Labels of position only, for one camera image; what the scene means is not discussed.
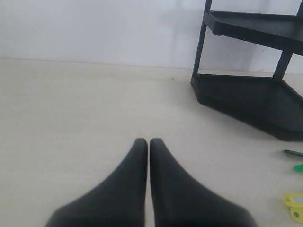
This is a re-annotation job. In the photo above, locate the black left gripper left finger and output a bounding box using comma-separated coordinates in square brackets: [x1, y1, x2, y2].
[46, 138, 148, 227]

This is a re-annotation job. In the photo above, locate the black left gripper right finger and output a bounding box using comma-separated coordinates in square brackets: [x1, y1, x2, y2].
[150, 139, 257, 227]

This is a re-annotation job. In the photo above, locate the key ring with coloured tags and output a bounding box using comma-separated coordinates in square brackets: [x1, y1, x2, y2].
[283, 149, 303, 224]

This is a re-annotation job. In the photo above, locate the black two-tier shelf rack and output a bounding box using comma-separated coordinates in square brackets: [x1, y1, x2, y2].
[191, 1, 303, 141]

